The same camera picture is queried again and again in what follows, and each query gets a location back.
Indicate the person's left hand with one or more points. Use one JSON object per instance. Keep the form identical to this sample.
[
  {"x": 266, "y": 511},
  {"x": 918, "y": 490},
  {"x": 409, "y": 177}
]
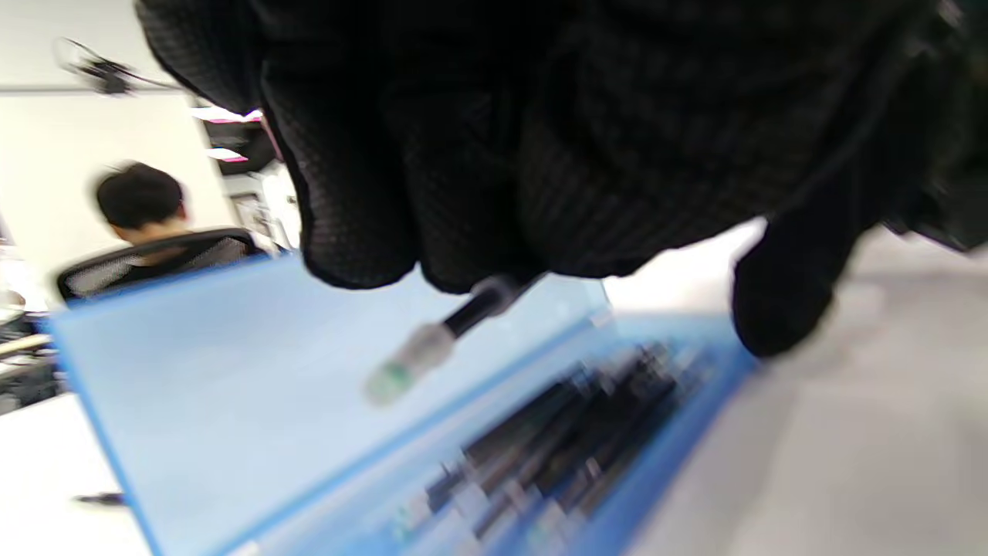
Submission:
[{"x": 540, "y": 139}]

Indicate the person's right hand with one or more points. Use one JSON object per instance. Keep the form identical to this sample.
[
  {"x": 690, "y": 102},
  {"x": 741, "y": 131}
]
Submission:
[{"x": 787, "y": 293}]

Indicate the single black pen refill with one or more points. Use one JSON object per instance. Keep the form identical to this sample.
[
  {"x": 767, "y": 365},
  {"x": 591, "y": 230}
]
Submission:
[
  {"x": 100, "y": 500},
  {"x": 471, "y": 313}
]

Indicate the pile of black pen refills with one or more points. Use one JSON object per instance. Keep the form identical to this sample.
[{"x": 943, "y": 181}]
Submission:
[{"x": 587, "y": 417}]

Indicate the blue stationery box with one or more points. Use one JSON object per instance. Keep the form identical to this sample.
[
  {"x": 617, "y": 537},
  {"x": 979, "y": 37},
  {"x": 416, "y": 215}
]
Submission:
[{"x": 231, "y": 371}]

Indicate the black mesh office chair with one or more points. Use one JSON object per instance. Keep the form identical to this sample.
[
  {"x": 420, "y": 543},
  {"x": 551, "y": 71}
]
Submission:
[{"x": 100, "y": 274}]

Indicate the small black mounted camera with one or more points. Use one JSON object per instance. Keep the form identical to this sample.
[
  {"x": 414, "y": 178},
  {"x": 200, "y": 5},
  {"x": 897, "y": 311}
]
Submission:
[{"x": 104, "y": 73}]

